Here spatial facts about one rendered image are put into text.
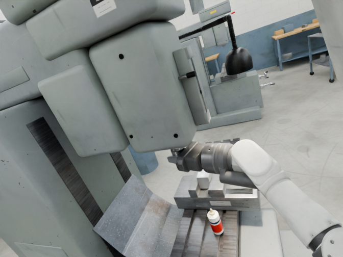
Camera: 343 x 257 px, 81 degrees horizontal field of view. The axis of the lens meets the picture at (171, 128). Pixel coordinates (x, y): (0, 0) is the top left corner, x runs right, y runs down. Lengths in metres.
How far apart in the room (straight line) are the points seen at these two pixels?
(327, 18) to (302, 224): 0.34
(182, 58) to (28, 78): 0.43
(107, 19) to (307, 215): 0.53
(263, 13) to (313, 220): 6.76
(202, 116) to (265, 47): 6.58
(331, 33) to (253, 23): 6.81
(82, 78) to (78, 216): 0.49
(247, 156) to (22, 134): 0.62
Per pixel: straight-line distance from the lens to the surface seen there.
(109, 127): 0.57
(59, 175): 0.78
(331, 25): 0.22
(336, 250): 0.40
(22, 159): 0.72
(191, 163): 0.60
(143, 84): 0.49
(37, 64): 0.66
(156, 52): 0.47
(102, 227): 0.90
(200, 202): 0.92
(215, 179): 0.89
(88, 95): 0.56
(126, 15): 0.46
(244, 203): 0.87
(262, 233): 0.93
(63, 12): 0.55
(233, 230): 0.85
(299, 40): 7.21
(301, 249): 1.04
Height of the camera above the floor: 1.56
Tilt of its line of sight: 21 degrees down
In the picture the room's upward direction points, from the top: 20 degrees counter-clockwise
